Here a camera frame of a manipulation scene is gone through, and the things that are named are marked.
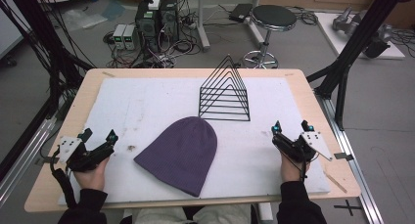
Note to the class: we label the person's right hand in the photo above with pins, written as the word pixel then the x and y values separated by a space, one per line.
pixel 289 170

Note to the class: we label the grey power supply unit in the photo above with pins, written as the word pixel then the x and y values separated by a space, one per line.
pixel 130 37
pixel 118 36

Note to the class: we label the black metal frame stand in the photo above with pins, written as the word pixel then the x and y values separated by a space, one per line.
pixel 39 38
pixel 355 44

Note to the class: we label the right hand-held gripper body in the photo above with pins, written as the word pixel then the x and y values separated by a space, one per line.
pixel 308 145

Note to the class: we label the wooden table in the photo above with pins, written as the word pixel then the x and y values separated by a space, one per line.
pixel 326 97

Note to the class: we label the clear plastic sheet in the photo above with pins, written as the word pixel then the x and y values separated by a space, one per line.
pixel 83 19

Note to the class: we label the grey desk leg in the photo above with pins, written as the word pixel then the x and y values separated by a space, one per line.
pixel 256 22
pixel 202 22

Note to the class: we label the grey tape strip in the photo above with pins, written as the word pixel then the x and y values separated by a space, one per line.
pixel 47 159

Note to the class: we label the grey robot part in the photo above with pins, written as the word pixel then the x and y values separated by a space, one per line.
pixel 355 23

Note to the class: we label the white floor board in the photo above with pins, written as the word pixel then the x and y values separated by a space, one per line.
pixel 329 35

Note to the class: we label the black computer tower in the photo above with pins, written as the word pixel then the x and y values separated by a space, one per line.
pixel 147 25
pixel 169 18

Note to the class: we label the aluminium rail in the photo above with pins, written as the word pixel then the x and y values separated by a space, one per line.
pixel 29 152
pixel 352 171

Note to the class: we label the person's left hand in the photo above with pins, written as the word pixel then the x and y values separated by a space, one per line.
pixel 91 176

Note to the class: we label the white foam mat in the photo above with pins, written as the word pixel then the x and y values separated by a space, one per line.
pixel 147 103

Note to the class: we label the black flat box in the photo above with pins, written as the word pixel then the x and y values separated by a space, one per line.
pixel 240 12

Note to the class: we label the black tape strip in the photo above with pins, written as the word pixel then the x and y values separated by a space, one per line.
pixel 343 156

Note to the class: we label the black round stool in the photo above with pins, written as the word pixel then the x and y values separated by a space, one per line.
pixel 272 18

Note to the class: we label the thin wooden stick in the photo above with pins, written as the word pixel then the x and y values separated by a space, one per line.
pixel 336 182

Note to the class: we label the purple knit beanie hat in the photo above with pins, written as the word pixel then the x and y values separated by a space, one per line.
pixel 182 155

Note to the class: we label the white box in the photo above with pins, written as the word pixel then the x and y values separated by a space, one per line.
pixel 154 2

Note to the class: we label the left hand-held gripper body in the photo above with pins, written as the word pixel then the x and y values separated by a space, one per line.
pixel 74 154

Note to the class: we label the person's legs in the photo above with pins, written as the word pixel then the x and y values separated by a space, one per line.
pixel 195 215

